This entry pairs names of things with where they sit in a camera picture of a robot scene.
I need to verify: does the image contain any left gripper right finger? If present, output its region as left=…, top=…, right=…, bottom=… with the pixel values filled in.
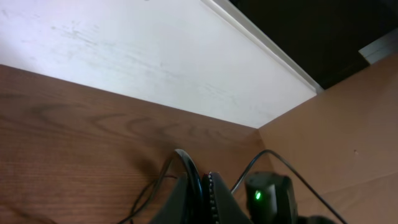
left=201, top=172, right=252, bottom=224

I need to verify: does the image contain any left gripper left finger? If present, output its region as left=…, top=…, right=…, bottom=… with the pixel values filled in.
left=149, top=174, right=188, bottom=224

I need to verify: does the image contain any black USB cable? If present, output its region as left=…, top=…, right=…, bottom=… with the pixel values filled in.
left=116, top=148, right=205, bottom=224

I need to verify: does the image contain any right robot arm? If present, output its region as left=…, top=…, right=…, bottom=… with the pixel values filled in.
left=244, top=172, right=335, bottom=224

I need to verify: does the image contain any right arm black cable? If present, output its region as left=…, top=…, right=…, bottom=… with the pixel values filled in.
left=230, top=149, right=349, bottom=224

